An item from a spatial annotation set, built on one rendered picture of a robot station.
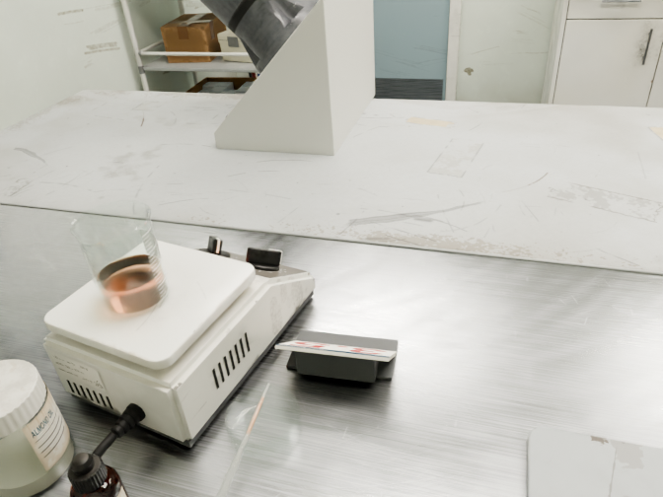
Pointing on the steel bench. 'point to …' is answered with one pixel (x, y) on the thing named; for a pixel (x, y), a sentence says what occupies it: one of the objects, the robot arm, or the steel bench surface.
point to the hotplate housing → (109, 398)
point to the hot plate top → (175, 335)
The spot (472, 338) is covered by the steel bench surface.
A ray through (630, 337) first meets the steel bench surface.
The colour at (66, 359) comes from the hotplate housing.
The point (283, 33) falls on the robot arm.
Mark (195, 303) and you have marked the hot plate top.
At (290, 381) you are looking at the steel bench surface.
